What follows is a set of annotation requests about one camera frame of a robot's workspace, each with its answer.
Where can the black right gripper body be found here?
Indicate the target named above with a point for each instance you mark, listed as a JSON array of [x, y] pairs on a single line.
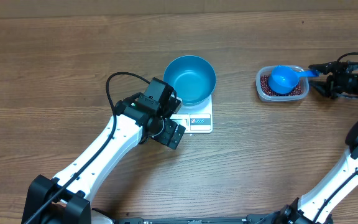
[[352, 83]]

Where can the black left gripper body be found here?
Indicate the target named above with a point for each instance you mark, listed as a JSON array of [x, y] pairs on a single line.
[[165, 132]]

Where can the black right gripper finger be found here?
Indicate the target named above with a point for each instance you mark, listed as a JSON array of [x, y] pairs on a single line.
[[326, 89], [324, 68]]

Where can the blue plastic measuring scoop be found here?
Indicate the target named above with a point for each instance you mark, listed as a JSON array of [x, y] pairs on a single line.
[[283, 78]]

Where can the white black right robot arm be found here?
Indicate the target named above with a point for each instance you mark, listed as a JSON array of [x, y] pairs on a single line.
[[316, 205]]

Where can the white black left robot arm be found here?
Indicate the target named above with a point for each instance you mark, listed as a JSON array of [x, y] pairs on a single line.
[[67, 197]]

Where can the white digital kitchen scale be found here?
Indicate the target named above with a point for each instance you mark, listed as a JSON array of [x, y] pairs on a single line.
[[195, 115]]

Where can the blue metal bowl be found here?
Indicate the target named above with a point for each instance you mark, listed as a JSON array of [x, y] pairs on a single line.
[[192, 77]]

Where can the clear plastic food container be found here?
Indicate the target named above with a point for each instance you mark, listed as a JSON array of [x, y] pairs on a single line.
[[267, 71]]

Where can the red beans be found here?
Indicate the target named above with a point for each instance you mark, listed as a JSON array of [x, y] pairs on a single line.
[[264, 82]]

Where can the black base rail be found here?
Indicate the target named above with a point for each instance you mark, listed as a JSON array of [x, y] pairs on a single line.
[[249, 219]]

